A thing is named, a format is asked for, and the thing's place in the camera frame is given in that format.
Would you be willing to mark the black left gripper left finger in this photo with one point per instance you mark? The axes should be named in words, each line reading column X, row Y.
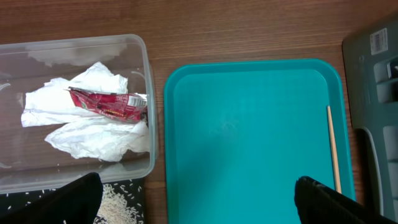
column 76, row 202

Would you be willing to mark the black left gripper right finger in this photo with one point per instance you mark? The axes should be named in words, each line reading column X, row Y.
column 317, row 203

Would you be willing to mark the white napkin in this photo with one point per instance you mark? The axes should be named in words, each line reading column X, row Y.
column 84, row 133

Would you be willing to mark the wooden chopstick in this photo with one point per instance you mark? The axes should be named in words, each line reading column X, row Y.
column 334, row 155

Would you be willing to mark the red snack wrapper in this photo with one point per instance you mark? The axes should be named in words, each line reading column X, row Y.
column 129, row 107

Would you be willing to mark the clear plastic waste bin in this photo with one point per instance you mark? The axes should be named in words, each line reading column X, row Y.
column 28, row 162

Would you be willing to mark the grey dishwasher rack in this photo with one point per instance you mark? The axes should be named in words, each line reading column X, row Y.
column 370, row 59

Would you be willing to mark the spilled rice pile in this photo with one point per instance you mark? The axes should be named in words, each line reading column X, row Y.
column 114, row 209

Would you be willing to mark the black plastic tray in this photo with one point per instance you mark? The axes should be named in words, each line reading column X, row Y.
column 132, row 189

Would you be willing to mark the teal serving tray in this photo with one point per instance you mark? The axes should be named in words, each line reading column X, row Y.
column 239, row 135

